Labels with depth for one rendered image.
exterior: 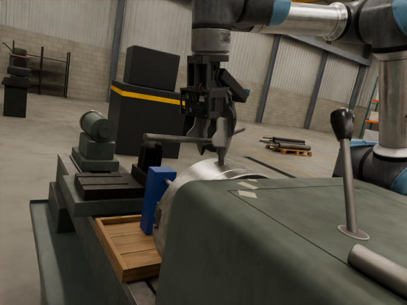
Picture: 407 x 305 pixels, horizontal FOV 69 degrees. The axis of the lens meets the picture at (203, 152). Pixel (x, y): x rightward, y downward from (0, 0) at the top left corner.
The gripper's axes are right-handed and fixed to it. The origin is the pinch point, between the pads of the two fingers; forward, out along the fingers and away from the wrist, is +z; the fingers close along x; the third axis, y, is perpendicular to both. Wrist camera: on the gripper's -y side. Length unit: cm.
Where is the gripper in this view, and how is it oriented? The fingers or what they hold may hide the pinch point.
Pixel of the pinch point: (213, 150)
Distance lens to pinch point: 64.9
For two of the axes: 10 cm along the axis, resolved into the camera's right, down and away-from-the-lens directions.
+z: -0.2, 9.5, 3.1
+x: 8.1, 2.0, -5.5
